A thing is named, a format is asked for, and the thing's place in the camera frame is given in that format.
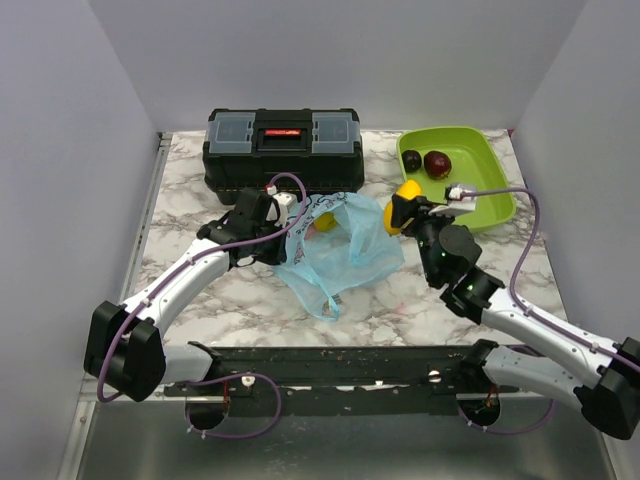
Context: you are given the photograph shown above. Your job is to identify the green plastic tray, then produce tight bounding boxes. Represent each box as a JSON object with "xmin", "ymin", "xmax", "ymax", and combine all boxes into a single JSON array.
[{"xmin": 397, "ymin": 126, "xmax": 516, "ymax": 233}]

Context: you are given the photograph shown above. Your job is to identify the aluminium frame rail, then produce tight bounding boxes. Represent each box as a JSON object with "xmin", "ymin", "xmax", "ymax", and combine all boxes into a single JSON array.
[{"xmin": 54, "ymin": 132, "xmax": 546, "ymax": 480}]

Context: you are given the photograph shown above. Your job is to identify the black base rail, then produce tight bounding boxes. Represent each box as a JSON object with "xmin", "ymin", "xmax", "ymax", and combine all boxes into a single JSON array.
[{"xmin": 164, "ymin": 344, "xmax": 556, "ymax": 419}]

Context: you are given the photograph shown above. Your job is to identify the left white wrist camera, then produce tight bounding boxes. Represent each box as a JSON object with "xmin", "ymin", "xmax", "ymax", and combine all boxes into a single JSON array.
[{"xmin": 266, "ymin": 185, "xmax": 297, "ymax": 227}]

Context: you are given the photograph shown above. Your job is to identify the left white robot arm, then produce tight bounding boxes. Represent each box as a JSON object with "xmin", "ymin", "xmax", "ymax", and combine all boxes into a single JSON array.
[{"xmin": 83, "ymin": 186, "xmax": 297, "ymax": 402}]

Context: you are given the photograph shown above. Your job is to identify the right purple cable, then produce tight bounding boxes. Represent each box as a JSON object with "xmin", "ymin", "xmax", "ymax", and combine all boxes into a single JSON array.
[{"xmin": 449, "ymin": 185, "xmax": 640, "ymax": 435}]

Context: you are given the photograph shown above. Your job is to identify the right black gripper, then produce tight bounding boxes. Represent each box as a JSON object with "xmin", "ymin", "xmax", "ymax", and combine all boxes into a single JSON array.
[{"xmin": 392, "ymin": 192, "xmax": 461, "ymax": 283}]

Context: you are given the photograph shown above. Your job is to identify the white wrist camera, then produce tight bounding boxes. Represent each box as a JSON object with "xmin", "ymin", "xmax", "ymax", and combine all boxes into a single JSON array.
[
  {"xmin": 266, "ymin": 185, "xmax": 297, "ymax": 227},
  {"xmin": 429, "ymin": 183, "xmax": 477, "ymax": 218}
]

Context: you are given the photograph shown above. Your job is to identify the black plastic toolbox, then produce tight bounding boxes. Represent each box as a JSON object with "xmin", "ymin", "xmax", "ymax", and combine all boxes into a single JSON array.
[{"xmin": 202, "ymin": 108, "xmax": 365, "ymax": 205}]

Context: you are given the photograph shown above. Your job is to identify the yellow fake lemon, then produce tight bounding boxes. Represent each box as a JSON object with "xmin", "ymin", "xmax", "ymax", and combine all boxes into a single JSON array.
[{"xmin": 383, "ymin": 180, "xmax": 422, "ymax": 236}]

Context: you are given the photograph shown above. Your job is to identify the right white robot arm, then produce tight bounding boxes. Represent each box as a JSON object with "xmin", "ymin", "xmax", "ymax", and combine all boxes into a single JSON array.
[{"xmin": 384, "ymin": 181, "xmax": 639, "ymax": 440}]

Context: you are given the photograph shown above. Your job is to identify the blue plastic bag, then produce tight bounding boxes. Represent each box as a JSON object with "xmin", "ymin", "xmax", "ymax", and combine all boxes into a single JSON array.
[{"xmin": 274, "ymin": 192, "xmax": 404, "ymax": 321}]

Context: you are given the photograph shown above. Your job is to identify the red fake fruit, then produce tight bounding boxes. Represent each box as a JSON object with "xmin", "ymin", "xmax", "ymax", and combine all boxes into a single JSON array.
[{"xmin": 424, "ymin": 150, "xmax": 452, "ymax": 180}]

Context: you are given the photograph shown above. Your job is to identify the dark purple fake fruit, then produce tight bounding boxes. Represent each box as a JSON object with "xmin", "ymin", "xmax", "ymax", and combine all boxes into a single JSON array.
[{"xmin": 401, "ymin": 150, "xmax": 423, "ymax": 174}]

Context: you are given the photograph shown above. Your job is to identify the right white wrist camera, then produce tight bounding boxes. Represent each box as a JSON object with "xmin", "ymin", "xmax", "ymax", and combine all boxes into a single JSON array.
[{"xmin": 429, "ymin": 183, "xmax": 477, "ymax": 218}]

